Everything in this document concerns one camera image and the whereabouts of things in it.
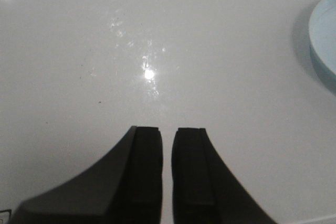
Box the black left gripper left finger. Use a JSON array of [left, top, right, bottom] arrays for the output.
[[10, 126, 163, 223]]

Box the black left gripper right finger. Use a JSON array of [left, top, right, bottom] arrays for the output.
[[172, 128, 274, 223]]

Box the light blue round plate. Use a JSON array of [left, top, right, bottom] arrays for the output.
[[308, 0, 335, 92]]

